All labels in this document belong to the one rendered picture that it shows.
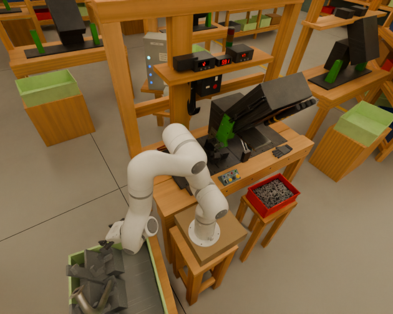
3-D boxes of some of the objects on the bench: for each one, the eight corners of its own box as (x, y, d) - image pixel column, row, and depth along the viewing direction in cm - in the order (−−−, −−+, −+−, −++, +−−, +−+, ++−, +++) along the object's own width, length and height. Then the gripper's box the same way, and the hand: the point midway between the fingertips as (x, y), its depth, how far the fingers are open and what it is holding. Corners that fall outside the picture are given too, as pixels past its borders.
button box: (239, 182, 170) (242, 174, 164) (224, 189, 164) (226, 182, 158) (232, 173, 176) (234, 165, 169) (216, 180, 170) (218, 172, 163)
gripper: (125, 252, 97) (101, 255, 106) (141, 219, 110) (119, 224, 119) (113, 243, 94) (89, 247, 102) (131, 210, 107) (109, 216, 115)
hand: (106, 234), depth 110 cm, fingers open, 8 cm apart
